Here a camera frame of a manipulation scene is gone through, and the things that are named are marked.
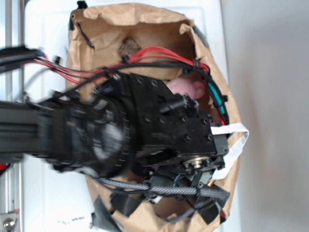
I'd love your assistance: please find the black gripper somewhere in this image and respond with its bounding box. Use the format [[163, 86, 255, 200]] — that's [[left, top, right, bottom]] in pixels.
[[144, 110, 229, 211]]

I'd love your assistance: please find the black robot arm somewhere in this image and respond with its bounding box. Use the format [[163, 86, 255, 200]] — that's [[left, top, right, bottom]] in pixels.
[[0, 73, 229, 202]]

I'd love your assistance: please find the pink plush toy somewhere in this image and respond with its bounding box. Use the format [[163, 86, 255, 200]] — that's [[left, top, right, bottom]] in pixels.
[[166, 78, 206, 100]]

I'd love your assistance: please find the brown paper bag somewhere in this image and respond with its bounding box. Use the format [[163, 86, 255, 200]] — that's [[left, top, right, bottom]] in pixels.
[[67, 3, 241, 232]]

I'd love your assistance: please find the brown crumbly block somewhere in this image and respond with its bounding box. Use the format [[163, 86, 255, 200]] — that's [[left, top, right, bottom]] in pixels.
[[119, 37, 141, 56]]

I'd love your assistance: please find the white plastic tray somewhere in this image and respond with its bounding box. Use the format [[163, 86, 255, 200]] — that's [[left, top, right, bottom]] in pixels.
[[21, 0, 228, 232]]

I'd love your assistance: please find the grey braided cable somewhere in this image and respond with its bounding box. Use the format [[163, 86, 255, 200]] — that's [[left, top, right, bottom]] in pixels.
[[98, 178, 230, 203]]

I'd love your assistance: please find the red and black cable bundle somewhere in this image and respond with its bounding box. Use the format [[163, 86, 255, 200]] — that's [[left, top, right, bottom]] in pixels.
[[0, 44, 229, 126]]

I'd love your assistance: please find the aluminium frame rail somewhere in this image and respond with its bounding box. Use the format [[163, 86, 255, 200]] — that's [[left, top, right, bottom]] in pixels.
[[0, 0, 25, 232]]

